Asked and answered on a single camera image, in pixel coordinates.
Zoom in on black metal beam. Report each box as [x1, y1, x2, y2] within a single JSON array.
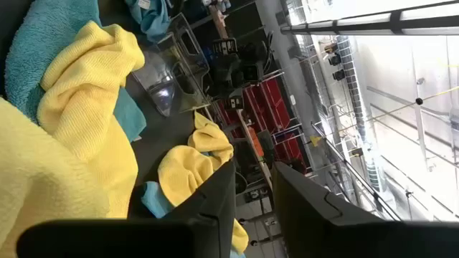
[[279, 9, 459, 37]]

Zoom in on yellow microfiber towel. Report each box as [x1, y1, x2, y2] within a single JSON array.
[[157, 110, 250, 255], [0, 19, 146, 258]]

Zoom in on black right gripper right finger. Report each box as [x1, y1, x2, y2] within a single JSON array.
[[271, 161, 459, 258]]

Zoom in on clear plastic basket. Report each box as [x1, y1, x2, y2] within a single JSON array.
[[131, 12, 212, 118]]

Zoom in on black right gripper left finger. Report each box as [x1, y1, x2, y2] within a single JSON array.
[[16, 160, 237, 258]]

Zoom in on silver spiral ventilation duct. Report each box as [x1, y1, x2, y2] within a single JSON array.
[[335, 34, 387, 193]]

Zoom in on teal microfiber towel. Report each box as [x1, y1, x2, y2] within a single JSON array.
[[4, 0, 148, 143]]

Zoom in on blue microfiber towel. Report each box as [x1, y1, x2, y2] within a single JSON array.
[[140, 181, 176, 219], [124, 0, 174, 43]]

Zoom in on red storage bin rack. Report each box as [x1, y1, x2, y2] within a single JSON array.
[[214, 77, 310, 175]]

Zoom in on yellow cord with black ball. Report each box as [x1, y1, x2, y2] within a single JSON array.
[[335, 85, 459, 134]]

